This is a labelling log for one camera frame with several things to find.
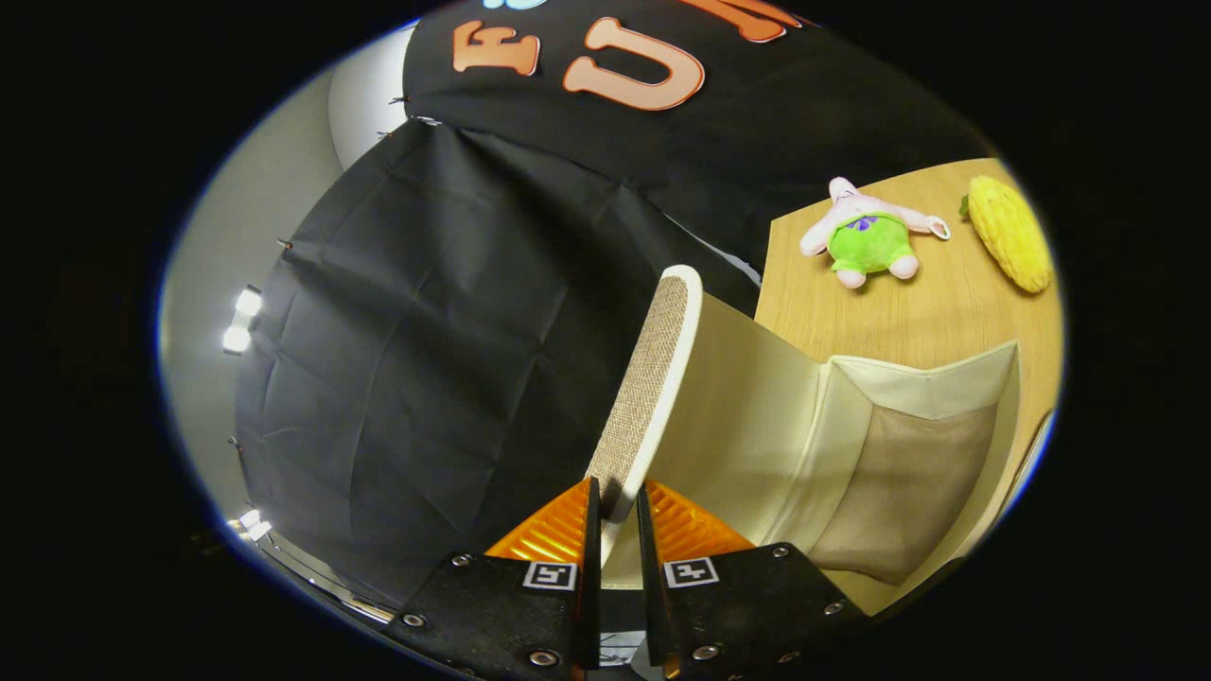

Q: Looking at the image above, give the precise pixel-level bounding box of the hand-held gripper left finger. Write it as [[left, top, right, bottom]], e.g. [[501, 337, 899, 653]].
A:
[[388, 478, 602, 681]]

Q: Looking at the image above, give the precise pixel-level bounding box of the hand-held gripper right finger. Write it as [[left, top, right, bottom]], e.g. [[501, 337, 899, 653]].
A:
[[636, 480, 871, 681]]

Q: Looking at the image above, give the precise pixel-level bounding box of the beige fabric storage box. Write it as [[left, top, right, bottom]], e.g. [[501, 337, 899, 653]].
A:
[[585, 265, 1023, 616]]

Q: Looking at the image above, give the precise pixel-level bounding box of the pink and green plush toy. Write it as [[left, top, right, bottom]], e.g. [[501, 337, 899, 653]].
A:
[[799, 177, 952, 289]]

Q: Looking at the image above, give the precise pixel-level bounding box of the narrow ceiling light strip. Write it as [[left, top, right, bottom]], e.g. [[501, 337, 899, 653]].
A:
[[222, 287, 264, 356]]

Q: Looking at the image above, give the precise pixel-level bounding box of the yellow plush cushion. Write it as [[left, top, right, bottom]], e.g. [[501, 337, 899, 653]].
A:
[[960, 175, 1053, 294]]

